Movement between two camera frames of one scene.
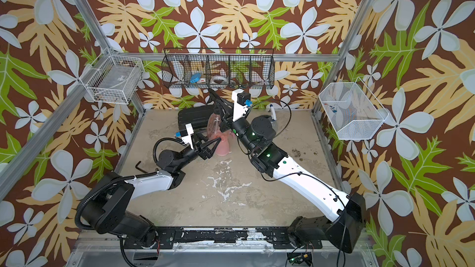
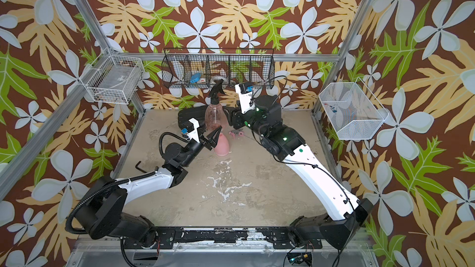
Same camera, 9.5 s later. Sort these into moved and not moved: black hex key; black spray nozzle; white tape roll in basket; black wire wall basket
Moved: black spray nozzle
Not moved: white tape roll in basket; black hex key; black wire wall basket
